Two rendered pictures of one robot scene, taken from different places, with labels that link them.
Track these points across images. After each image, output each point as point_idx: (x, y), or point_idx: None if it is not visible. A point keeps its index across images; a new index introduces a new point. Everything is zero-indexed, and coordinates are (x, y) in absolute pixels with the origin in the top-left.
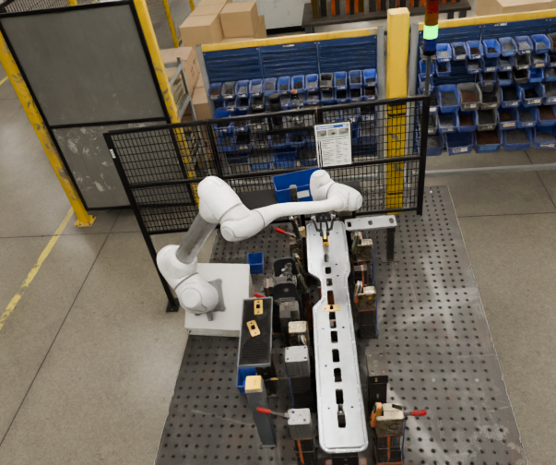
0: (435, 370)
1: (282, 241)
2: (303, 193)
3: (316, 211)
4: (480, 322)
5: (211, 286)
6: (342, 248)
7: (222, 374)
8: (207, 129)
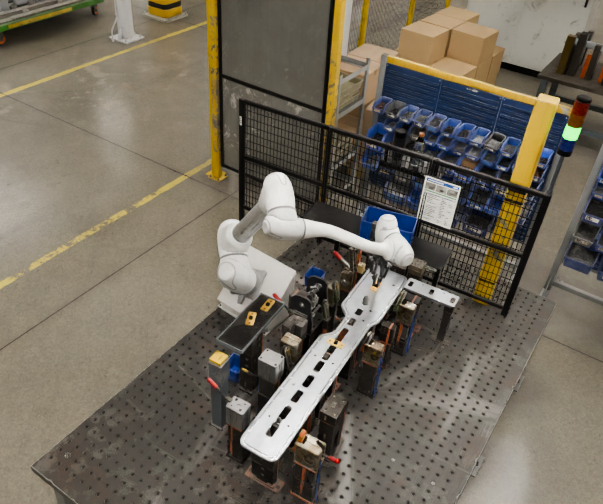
0: (402, 453)
1: None
2: None
3: (361, 248)
4: (479, 439)
5: (252, 273)
6: (386, 300)
7: (222, 352)
8: (327, 135)
